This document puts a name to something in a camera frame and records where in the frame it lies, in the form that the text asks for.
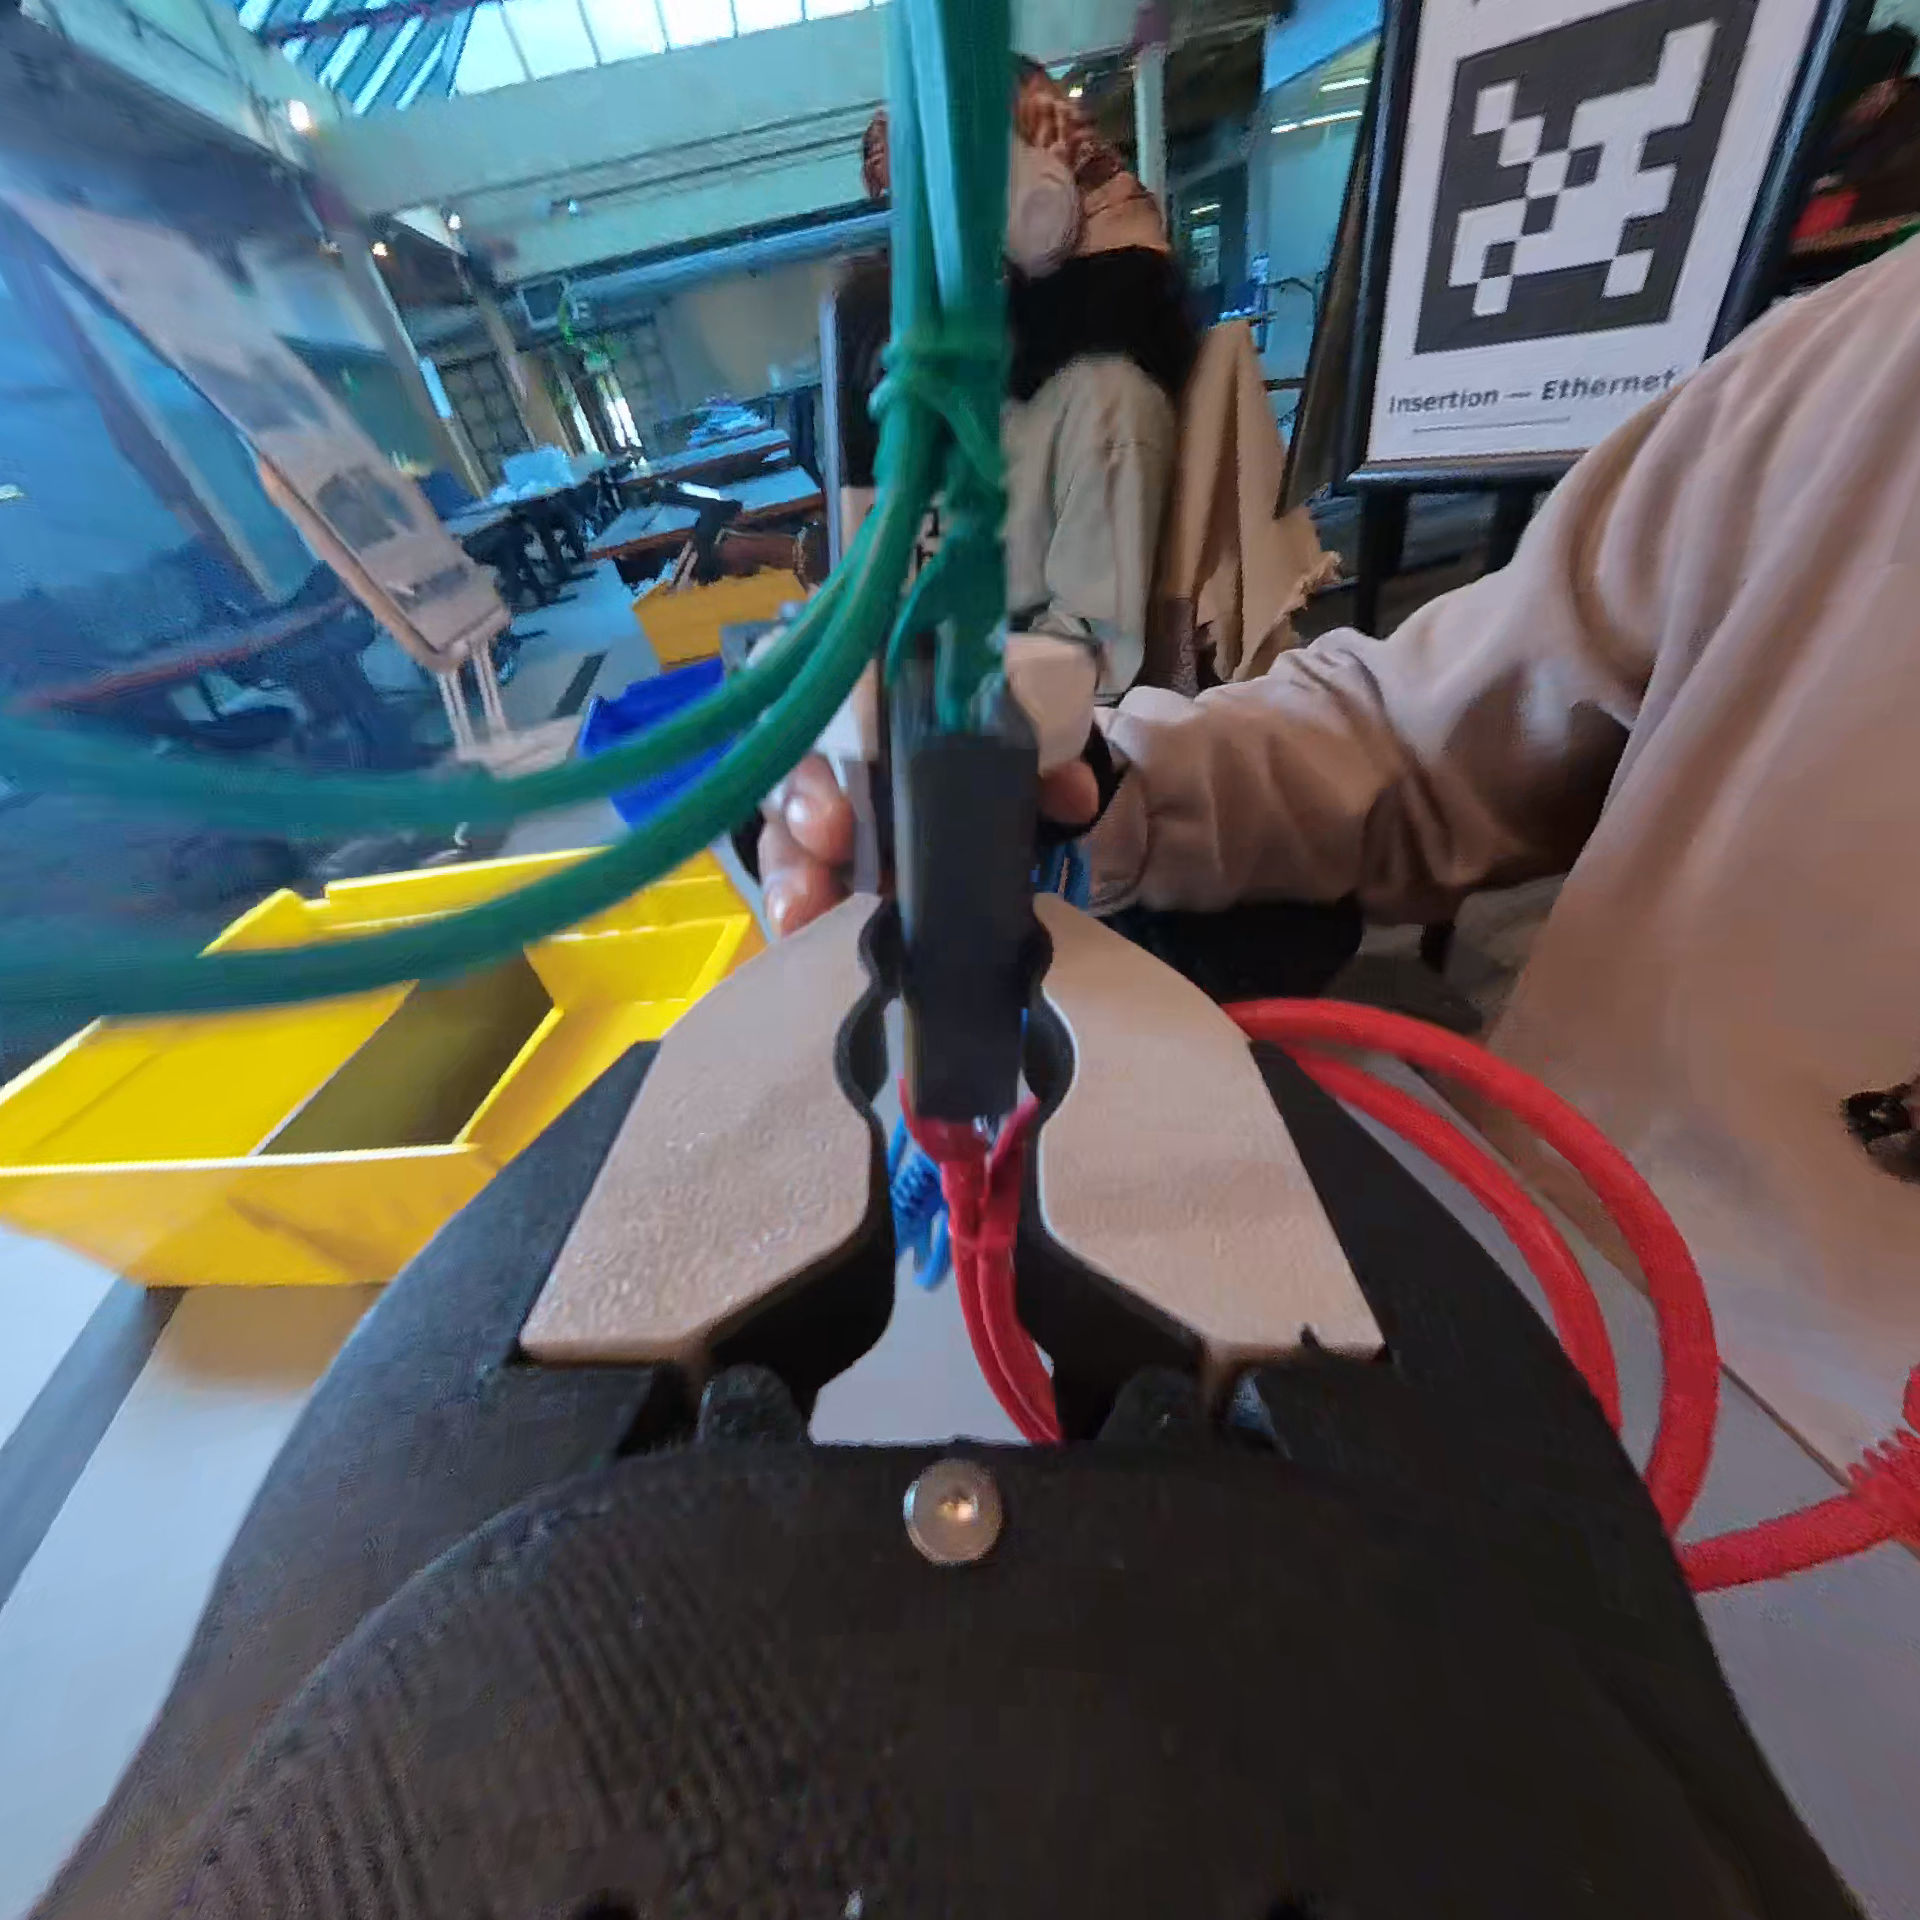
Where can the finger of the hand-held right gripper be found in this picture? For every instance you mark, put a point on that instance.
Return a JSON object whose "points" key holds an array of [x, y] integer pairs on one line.
{"points": [[863, 832]]}

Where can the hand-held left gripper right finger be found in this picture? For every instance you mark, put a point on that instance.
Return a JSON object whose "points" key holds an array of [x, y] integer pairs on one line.
{"points": [[1184, 1162]]}

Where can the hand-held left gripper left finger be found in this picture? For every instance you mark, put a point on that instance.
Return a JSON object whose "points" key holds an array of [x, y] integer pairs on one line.
{"points": [[704, 1156]]}

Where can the black ethernet coupler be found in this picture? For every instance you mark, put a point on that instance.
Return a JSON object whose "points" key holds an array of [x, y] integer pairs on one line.
{"points": [[967, 916]]}

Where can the blue plastic bin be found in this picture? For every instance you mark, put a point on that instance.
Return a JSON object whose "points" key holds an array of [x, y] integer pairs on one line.
{"points": [[651, 734]]}

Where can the person's right forearm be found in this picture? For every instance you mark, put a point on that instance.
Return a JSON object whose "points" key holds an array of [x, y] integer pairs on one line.
{"points": [[1500, 675]]}

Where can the person's right hand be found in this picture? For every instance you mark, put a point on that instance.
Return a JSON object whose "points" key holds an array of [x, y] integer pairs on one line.
{"points": [[803, 856]]}

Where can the beige cloth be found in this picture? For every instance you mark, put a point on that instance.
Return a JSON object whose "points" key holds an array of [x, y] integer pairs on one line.
{"points": [[1236, 495]]}

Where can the small yellow plastic bin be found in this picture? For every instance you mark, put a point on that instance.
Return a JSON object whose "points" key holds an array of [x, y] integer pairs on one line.
{"points": [[698, 615]]}

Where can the black sign stand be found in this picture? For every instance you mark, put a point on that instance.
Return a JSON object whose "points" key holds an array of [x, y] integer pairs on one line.
{"points": [[1380, 548]]}

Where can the dark wooden table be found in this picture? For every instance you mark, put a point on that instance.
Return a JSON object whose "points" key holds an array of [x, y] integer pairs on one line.
{"points": [[524, 517], [721, 504]]}

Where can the person's beige top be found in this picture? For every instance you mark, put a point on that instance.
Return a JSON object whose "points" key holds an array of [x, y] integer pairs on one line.
{"points": [[1723, 1125]]}

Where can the black-and-white tag sign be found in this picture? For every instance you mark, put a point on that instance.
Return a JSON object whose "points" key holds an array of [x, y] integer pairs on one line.
{"points": [[1559, 212]]}

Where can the printed board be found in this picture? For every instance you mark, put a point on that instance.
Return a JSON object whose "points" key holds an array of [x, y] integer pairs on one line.
{"points": [[283, 406]]}

